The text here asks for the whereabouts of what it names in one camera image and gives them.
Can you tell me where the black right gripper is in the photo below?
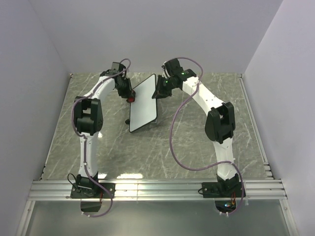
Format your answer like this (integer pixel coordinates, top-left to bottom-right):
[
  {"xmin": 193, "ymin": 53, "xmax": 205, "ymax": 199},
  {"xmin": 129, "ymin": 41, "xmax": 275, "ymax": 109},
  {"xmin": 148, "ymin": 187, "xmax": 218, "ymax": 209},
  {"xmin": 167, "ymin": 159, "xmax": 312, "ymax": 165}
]
[{"xmin": 151, "ymin": 76, "xmax": 174, "ymax": 101}]

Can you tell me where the red and black eraser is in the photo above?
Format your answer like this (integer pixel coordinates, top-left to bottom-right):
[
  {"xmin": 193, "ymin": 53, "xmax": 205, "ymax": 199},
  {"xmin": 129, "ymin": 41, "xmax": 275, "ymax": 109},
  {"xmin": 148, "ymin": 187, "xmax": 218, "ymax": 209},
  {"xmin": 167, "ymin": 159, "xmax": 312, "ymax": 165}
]
[{"xmin": 126, "ymin": 90, "xmax": 136, "ymax": 103}]

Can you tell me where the small black-framed whiteboard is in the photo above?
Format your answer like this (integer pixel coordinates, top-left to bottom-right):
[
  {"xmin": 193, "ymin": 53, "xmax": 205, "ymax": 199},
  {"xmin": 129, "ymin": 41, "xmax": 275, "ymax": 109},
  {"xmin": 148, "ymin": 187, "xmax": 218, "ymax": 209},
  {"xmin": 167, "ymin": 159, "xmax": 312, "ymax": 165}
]
[{"xmin": 129, "ymin": 74, "xmax": 158, "ymax": 133}]

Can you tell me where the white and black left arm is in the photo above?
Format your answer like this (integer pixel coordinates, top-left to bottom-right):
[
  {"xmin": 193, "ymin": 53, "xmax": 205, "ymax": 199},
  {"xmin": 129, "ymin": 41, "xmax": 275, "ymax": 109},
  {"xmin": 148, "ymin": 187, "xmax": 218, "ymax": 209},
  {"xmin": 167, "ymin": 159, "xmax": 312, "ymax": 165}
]
[{"xmin": 71, "ymin": 59, "xmax": 136, "ymax": 198}]

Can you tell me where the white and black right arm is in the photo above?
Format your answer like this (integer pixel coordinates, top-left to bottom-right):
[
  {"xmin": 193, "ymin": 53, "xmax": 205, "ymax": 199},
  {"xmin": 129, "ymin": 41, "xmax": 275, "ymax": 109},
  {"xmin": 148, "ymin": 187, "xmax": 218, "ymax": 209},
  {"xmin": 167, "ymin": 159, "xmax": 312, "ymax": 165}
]
[{"xmin": 152, "ymin": 58, "xmax": 242, "ymax": 197}]

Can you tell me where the aluminium front rail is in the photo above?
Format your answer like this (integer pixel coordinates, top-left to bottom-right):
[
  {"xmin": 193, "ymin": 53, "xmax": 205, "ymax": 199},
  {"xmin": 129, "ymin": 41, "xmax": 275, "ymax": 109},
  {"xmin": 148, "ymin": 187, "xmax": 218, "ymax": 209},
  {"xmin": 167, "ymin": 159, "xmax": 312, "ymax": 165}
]
[{"xmin": 27, "ymin": 179, "xmax": 287, "ymax": 202}]

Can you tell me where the aluminium rail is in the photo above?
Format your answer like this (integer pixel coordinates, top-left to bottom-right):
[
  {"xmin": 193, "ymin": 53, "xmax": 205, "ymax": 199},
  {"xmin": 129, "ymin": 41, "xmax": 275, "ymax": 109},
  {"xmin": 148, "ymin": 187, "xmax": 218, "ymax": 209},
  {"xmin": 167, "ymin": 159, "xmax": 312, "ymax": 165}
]
[
  {"xmin": 27, "ymin": 179, "xmax": 287, "ymax": 202},
  {"xmin": 237, "ymin": 74, "xmax": 275, "ymax": 179}
]

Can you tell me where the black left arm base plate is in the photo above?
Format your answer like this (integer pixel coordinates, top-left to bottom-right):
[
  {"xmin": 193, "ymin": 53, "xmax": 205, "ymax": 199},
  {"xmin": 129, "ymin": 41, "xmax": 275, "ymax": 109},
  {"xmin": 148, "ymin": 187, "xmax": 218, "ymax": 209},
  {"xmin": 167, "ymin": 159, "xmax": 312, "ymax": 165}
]
[{"xmin": 70, "ymin": 182, "xmax": 116, "ymax": 199}]

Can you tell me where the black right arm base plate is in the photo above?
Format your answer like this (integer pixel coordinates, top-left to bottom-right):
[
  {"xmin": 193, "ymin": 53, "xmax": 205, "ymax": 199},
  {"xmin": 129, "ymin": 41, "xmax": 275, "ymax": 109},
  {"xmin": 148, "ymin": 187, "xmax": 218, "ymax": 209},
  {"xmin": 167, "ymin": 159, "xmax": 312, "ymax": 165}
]
[{"xmin": 197, "ymin": 182, "xmax": 243, "ymax": 198}]

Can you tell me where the aluminium right side rail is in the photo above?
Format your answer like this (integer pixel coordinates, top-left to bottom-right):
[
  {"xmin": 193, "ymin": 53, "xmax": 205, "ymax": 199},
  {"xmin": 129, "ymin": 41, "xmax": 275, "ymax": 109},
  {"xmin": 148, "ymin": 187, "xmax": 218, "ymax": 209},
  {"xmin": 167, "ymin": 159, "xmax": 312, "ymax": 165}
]
[{"xmin": 237, "ymin": 74, "xmax": 275, "ymax": 179}]

